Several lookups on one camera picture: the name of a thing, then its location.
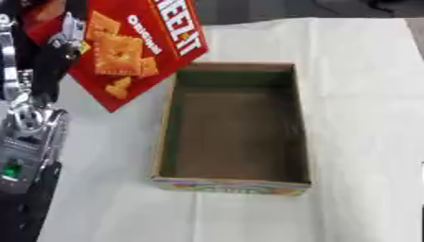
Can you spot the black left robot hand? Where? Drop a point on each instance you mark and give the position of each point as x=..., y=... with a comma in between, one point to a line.
x=47, y=67

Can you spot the red cracker box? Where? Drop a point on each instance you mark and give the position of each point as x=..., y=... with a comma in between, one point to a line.
x=141, y=47

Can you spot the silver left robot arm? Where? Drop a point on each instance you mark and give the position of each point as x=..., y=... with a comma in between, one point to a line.
x=27, y=151

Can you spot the open tan cardboard box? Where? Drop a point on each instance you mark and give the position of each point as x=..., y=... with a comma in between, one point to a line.
x=234, y=132

